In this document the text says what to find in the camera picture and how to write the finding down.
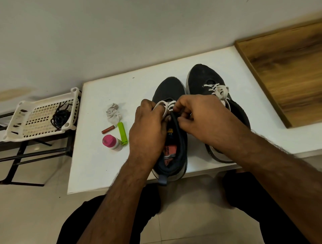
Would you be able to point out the black metal rack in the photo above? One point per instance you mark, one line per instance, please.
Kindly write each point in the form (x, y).
(25, 151)

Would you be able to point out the crumpled white paper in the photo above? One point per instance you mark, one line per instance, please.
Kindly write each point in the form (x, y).
(113, 113)

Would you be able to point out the small red stick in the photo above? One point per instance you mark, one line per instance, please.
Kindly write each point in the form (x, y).
(108, 129)

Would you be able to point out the black shoelace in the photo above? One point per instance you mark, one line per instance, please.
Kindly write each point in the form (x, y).
(59, 119)
(65, 108)

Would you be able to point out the wooden board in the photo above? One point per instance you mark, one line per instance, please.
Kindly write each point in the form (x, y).
(284, 70)

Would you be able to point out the grey shoelace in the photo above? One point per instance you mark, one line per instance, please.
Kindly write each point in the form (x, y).
(219, 91)

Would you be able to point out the person's left forearm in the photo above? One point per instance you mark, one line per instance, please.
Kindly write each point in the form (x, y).
(115, 203)

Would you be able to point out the person's left hand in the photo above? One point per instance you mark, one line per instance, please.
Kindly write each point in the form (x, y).
(146, 135)

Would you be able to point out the dark sneaker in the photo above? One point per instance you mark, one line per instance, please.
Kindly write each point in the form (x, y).
(168, 88)
(204, 75)

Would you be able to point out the white perforated plastic tray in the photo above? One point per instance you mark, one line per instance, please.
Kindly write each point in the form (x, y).
(32, 118)

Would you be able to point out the green marker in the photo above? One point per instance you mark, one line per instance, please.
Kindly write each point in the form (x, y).
(122, 133)

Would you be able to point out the person's right forearm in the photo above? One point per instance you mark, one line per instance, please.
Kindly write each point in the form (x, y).
(284, 186)

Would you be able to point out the person's right hand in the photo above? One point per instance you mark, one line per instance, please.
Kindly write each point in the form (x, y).
(211, 120)

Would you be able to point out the pink capped white bottle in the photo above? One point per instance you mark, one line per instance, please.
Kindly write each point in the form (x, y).
(109, 142)

